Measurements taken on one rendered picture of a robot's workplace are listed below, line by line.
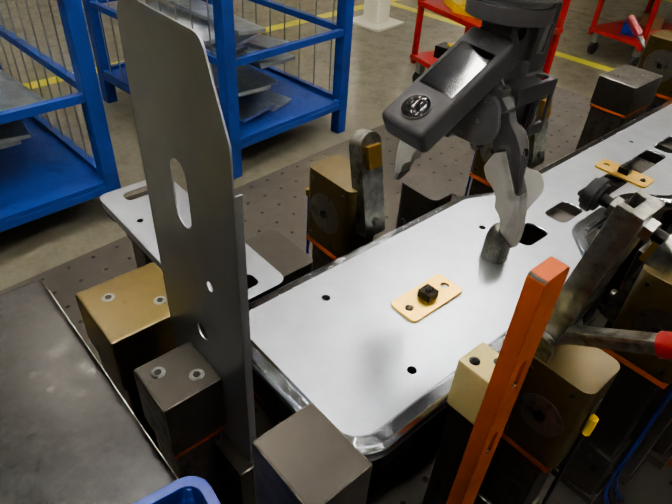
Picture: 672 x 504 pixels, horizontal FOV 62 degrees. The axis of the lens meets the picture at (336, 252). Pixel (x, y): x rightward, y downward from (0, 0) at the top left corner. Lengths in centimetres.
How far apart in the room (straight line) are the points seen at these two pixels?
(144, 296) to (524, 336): 34
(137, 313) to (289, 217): 77
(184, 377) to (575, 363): 34
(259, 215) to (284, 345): 73
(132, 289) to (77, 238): 195
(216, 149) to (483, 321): 41
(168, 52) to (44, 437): 32
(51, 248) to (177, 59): 219
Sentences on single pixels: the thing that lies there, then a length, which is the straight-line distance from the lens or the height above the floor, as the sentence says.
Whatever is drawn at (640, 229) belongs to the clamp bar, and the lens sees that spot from 46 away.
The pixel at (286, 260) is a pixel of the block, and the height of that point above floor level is 98.
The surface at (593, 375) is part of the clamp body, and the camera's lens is 55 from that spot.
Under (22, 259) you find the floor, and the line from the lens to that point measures 247.
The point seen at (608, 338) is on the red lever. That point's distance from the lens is 52.
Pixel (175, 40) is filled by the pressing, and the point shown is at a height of 133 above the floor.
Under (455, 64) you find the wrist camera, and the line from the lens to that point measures 49.
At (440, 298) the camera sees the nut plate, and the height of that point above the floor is 100.
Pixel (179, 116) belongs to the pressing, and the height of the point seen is 129.
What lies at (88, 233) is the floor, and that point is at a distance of 252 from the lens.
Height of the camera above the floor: 143
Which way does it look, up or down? 38 degrees down
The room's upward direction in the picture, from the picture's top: 4 degrees clockwise
